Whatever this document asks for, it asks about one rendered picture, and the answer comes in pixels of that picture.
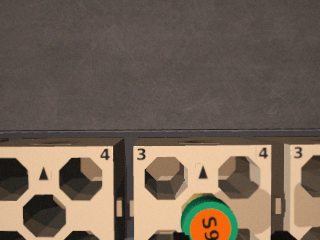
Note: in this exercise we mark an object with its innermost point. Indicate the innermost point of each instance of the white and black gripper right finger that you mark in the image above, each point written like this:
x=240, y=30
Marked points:
x=282, y=235

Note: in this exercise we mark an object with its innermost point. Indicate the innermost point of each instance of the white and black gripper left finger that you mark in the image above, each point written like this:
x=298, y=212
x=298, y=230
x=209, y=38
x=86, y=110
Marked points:
x=180, y=236

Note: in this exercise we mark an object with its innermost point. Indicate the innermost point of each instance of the beige block with numbered holes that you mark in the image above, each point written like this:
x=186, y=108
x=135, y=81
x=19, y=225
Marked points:
x=295, y=185

